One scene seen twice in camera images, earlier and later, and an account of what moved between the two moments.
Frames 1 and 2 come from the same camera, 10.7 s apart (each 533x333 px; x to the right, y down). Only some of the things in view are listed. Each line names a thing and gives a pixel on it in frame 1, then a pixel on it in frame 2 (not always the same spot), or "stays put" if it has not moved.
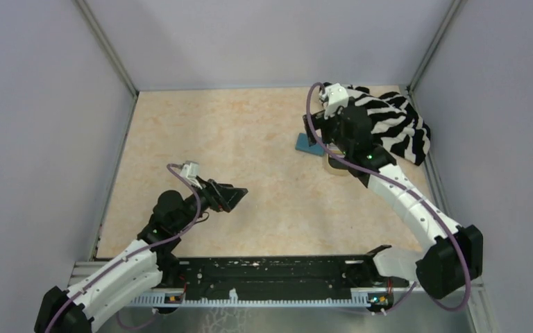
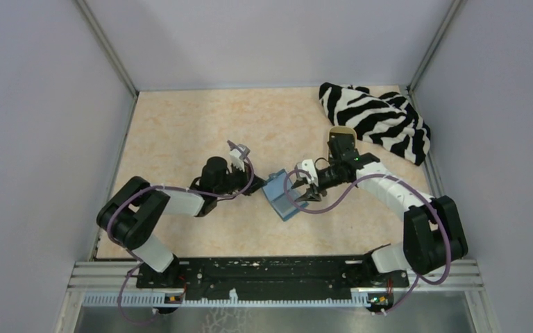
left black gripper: (221, 196) → (247, 177)
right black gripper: (320, 123) → (309, 195)
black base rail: (273, 275) stays put
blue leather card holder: (302, 144) → (274, 188)
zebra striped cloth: (395, 123) stays put
